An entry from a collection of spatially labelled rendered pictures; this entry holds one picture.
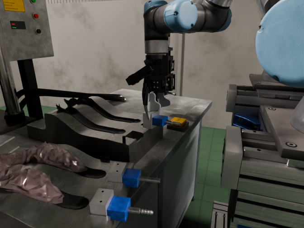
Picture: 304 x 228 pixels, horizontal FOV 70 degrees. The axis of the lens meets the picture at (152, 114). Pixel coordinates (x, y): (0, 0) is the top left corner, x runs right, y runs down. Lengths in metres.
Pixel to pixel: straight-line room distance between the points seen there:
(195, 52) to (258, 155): 2.44
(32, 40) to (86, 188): 1.06
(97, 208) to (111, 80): 2.89
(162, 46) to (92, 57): 2.76
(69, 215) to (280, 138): 0.44
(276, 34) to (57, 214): 0.51
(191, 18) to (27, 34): 1.05
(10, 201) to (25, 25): 1.08
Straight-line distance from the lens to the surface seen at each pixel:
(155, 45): 0.68
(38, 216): 0.54
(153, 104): 0.70
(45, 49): 1.52
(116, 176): 0.58
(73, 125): 0.83
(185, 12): 0.59
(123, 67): 3.17
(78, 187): 0.59
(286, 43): 0.34
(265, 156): 0.49
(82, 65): 3.54
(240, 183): 0.50
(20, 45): 1.43
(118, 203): 0.51
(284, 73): 0.34
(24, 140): 1.03
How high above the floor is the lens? 1.21
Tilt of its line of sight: 21 degrees down
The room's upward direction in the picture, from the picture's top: straight up
